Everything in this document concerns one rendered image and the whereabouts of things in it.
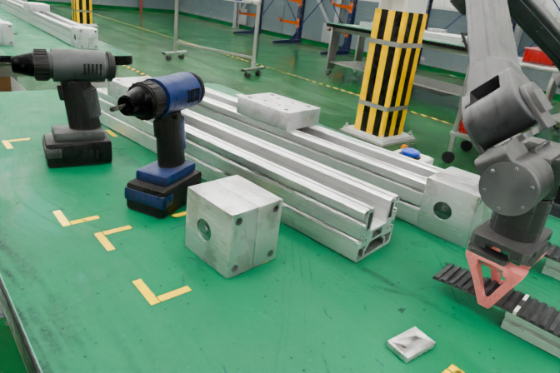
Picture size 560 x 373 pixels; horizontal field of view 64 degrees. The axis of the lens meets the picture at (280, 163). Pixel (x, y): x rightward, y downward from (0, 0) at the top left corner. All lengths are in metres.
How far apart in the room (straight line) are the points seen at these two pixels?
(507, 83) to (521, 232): 0.17
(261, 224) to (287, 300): 0.10
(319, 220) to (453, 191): 0.23
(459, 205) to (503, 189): 0.29
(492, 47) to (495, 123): 0.13
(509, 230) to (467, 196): 0.21
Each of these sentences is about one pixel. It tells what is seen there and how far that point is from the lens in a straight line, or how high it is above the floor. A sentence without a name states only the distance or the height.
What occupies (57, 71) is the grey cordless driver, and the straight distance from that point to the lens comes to 0.91.
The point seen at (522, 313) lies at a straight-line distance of 0.64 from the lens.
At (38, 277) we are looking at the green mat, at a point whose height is 0.78.
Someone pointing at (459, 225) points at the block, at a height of 0.82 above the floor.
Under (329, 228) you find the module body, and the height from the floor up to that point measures 0.81.
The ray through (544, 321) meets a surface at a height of 0.81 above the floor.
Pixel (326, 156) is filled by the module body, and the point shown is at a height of 0.84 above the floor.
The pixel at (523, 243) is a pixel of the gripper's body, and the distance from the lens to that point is 0.60.
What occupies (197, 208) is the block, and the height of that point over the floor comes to 0.85.
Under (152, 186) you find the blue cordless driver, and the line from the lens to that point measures 0.75.
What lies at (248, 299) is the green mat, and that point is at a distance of 0.59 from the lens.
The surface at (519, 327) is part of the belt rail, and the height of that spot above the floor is 0.79.
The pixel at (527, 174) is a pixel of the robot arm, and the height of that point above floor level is 1.00.
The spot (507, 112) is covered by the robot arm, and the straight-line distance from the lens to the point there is 0.57.
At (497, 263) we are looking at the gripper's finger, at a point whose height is 0.88.
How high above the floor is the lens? 1.14
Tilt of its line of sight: 21 degrees down
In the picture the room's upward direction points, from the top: 7 degrees clockwise
